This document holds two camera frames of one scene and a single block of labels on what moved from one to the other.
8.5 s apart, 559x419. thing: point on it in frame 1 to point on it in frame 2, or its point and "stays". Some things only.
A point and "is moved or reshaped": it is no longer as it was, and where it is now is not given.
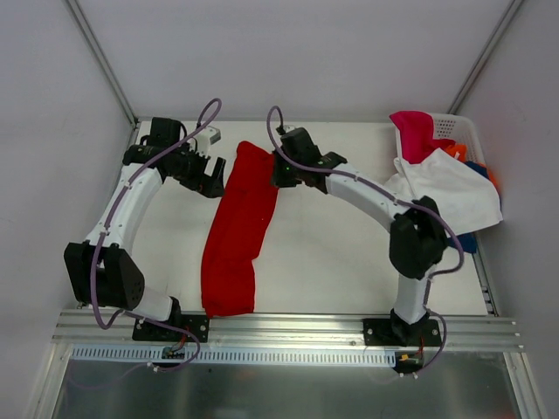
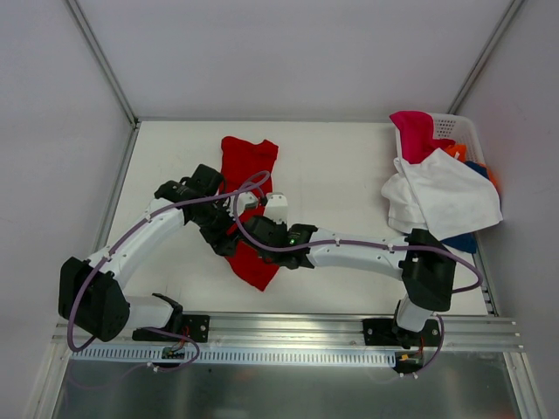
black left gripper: (203, 173) to (221, 240)
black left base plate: (196, 324) stays
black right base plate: (391, 333) stays
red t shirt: (239, 231) is moved or reshaped
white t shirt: (465, 195) stays
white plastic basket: (458, 128) stays
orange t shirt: (460, 153) stays
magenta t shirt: (416, 131) stays
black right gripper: (279, 168) to (251, 224)
